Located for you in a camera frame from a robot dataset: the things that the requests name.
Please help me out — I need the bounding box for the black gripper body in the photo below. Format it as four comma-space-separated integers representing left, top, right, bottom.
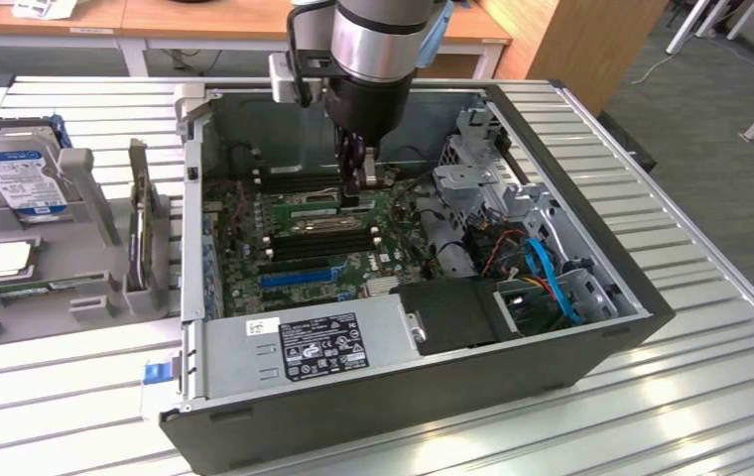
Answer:
321, 74, 415, 150

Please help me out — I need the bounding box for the black RAM slot bank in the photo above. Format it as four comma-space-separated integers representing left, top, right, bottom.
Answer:
248, 163, 344, 195
258, 231, 384, 263

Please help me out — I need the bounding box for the green RAM stick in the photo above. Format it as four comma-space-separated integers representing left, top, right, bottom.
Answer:
0, 276, 112, 299

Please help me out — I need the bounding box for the metal CPU socket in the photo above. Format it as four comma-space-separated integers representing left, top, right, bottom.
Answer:
288, 214, 371, 240

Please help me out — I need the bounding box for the green motherboard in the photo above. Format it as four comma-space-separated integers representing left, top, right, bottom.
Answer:
201, 174, 445, 319

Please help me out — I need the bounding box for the small silver chipset heatsink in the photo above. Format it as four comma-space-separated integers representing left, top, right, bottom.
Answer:
365, 277, 400, 299

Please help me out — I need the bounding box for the black expansion slot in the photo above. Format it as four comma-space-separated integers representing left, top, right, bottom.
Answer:
254, 255, 331, 277

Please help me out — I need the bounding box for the silver metal disk bay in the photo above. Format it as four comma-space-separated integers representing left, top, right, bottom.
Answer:
427, 104, 639, 323

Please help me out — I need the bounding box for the blue expansion slot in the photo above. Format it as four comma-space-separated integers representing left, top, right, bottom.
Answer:
257, 267, 340, 294

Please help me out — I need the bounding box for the black fan shroud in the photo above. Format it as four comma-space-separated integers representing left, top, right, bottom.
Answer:
393, 277, 526, 356

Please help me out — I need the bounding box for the wooden cabinet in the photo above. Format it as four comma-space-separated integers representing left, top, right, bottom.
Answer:
481, 0, 672, 116

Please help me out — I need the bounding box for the graphics card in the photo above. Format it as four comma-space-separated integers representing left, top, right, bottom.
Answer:
124, 137, 161, 295

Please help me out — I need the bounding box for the silver power supply unit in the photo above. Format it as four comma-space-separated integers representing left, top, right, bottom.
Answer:
198, 294, 428, 401

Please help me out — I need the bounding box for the blue and black disk caddy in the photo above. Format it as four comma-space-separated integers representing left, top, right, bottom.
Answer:
0, 113, 75, 151

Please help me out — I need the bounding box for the grey parts rack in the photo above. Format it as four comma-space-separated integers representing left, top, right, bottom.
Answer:
0, 138, 182, 350

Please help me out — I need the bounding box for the black open PC case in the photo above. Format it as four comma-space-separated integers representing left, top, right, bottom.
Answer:
157, 80, 678, 476

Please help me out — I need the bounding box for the hard disk with blue label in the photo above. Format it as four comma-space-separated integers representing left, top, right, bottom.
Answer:
0, 125, 73, 225

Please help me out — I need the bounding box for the blue case latch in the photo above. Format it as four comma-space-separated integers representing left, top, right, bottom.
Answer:
141, 363, 184, 386

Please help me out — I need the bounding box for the silver CPU chip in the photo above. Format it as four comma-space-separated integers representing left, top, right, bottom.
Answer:
0, 235, 45, 288

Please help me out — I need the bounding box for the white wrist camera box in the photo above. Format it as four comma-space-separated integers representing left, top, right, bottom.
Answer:
266, 52, 333, 106

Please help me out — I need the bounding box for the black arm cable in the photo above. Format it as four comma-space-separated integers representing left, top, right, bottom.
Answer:
284, 0, 317, 108

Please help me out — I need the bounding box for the red and black wire bundle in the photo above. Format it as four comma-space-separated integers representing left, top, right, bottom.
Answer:
468, 223, 531, 279

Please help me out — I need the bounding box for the wooden desk with white frame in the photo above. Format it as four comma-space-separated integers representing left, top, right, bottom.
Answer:
0, 0, 515, 80

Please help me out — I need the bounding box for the blue SATA wire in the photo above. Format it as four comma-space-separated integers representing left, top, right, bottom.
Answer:
524, 237, 580, 328

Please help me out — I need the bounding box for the white table frame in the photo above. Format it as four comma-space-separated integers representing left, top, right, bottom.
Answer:
663, 0, 754, 56

